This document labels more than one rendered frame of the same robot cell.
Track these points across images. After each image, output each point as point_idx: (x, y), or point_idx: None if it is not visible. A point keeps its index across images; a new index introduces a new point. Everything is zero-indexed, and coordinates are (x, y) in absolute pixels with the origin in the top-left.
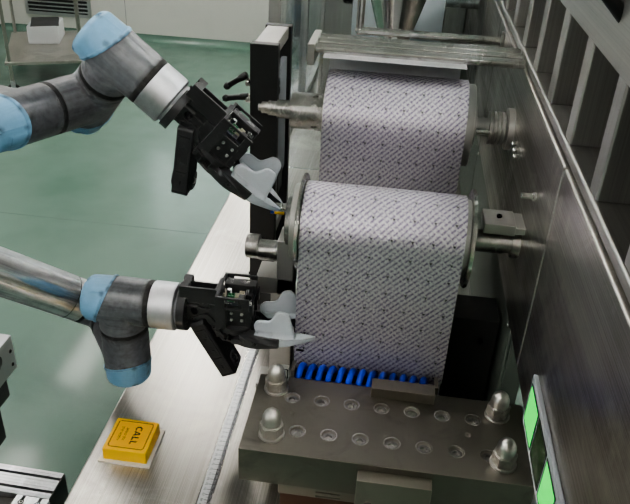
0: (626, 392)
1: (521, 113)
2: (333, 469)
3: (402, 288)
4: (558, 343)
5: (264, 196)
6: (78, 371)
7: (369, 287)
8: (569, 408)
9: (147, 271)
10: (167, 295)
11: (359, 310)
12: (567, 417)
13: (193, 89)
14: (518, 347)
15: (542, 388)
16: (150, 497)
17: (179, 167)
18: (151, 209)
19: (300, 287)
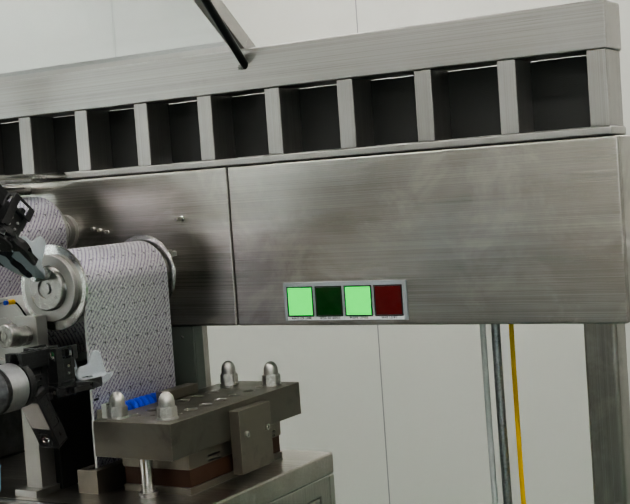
0: (393, 177)
1: (87, 206)
2: (218, 418)
3: (143, 310)
4: (300, 239)
5: (41, 261)
6: None
7: (126, 316)
8: (343, 245)
9: None
10: (15, 367)
11: (124, 341)
12: (344, 251)
13: None
14: (230, 312)
15: (297, 281)
16: None
17: None
18: None
19: (89, 331)
